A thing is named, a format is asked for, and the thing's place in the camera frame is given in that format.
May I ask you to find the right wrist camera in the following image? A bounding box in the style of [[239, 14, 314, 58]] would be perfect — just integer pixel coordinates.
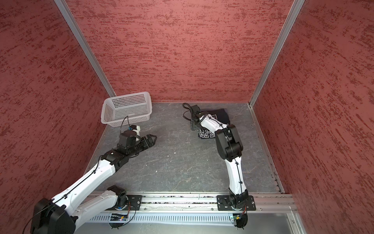
[[182, 103, 201, 121]]

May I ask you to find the aluminium front rail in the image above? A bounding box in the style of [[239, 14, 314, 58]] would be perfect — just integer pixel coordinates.
[[127, 192, 299, 213]]

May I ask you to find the corner aluminium post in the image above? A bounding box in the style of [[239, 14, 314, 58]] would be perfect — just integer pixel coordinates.
[[54, 0, 116, 97], [249, 0, 305, 108]]

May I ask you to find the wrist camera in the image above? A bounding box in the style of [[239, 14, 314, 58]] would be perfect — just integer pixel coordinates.
[[182, 103, 201, 121], [118, 125, 141, 148]]

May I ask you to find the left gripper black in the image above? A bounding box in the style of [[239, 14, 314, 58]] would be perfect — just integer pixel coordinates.
[[128, 134, 157, 157]]

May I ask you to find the left corner aluminium post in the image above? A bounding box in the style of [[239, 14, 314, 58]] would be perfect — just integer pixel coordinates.
[[54, 0, 116, 97]]

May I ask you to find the left connector board with wires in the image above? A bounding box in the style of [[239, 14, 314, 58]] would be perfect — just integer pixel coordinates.
[[109, 204, 137, 229]]

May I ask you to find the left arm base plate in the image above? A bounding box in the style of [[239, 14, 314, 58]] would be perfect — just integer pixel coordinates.
[[114, 195, 143, 211]]

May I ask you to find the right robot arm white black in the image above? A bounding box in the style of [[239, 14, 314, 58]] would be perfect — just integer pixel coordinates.
[[191, 112, 249, 210]]

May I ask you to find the white plastic laundry basket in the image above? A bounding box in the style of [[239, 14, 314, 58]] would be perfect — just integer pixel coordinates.
[[101, 92, 153, 127]]

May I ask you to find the perforated cable duct strip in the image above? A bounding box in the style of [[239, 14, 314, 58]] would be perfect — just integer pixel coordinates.
[[88, 213, 233, 225]]

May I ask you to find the connector board with wires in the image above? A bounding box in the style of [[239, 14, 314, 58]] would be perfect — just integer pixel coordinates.
[[109, 204, 137, 229], [232, 207, 248, 229]]

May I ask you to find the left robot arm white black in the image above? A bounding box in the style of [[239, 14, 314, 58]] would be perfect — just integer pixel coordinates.
[[29, 133, 157, 234]]

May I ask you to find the right corner aluminium post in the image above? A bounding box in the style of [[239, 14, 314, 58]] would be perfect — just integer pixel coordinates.
[[249, 0, 305, 108]]

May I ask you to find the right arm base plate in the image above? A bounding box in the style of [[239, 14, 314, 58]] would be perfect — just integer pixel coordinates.
[[216, 195, 257, 212]]

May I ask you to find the dark navy tank top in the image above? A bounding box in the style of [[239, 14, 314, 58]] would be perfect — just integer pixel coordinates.
[[198, 109, 230, 139]]

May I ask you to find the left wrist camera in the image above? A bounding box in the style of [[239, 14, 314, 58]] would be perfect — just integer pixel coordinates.
[[118, 125, 141, 148]]

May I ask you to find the right connector board with wires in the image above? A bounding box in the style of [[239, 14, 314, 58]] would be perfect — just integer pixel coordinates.
[[232, 207, 248, 229]]

